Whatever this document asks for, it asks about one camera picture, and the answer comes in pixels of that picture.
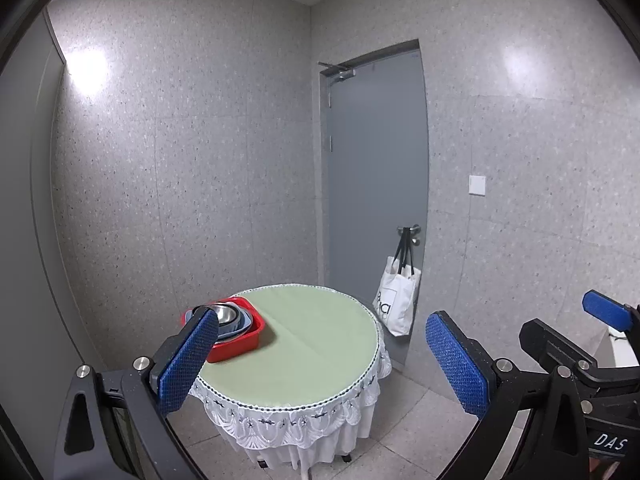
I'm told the large steel mixing bowl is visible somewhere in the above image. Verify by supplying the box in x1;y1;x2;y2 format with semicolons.
191;301;250;340

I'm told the light blue square plate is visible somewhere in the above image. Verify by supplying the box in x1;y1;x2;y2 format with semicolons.
202;301;253;344

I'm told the person's right hand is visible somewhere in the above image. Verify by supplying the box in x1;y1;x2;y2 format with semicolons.
589;457;628;480

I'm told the red plastic square basin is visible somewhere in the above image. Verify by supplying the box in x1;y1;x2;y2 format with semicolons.
206;296;266;363

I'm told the white tote bag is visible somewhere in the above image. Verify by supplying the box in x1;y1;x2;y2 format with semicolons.
372;232;422;337

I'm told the round table green tablecloth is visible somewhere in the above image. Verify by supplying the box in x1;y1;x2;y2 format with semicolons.
190;284;392;479

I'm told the grey door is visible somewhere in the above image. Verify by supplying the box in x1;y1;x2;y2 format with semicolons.
319;38;431;366

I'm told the door closer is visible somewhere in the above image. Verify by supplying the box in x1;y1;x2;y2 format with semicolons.
318;62;356;81

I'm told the metal door handle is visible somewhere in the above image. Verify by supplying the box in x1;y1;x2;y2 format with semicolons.
397;224;422;246

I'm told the white wall switch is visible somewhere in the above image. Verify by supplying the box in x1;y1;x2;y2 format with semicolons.
469;174;486;196

